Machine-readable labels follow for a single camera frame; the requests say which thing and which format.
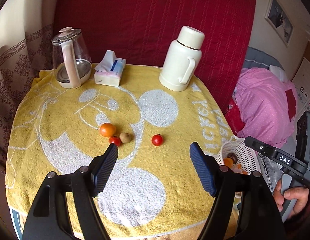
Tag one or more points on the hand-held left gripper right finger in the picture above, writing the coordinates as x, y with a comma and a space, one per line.
203, 170

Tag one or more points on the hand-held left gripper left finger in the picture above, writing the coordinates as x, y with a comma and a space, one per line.
104, 171

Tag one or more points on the smooth orange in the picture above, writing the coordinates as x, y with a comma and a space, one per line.
107, 129
230, 163

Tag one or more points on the dark passion fruit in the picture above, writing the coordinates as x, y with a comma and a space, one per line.
232, 157

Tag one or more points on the red cherry tomato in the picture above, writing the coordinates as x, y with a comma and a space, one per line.
114, 140
157, 139

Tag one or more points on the mandarin with stem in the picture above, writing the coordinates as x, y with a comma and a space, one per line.
243, 172

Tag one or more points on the white plastic basket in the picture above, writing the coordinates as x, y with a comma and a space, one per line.
241, 146

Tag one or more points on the person's right hand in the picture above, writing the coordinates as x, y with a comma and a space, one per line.
298, 196

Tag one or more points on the grey mesh fabric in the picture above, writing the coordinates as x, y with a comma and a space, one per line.
268, 171

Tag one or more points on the small brown kiwi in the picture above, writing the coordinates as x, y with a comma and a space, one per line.
126, 137

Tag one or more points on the yellow and white towel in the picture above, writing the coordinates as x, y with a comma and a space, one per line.
69, 135

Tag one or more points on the red patterned cloth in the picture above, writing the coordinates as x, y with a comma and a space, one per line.
236, 116

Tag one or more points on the pink dotted blanket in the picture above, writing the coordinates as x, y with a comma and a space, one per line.
265, 100

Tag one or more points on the white tissue pack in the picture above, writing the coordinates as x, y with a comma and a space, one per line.
109, 72

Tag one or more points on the grey padded bed headboard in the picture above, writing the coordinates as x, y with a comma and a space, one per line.
257, 57

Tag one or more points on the cream thermos jug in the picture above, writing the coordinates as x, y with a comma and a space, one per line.
180, 60

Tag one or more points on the glass electric kettle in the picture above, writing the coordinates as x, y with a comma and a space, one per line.
69, 57

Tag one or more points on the beige patterned curtain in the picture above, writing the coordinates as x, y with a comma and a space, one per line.
17, 62

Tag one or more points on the red quilted cloth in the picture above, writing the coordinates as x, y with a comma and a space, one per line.
145, 22

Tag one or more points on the framed wall picture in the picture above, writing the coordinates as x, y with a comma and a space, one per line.
280, 17

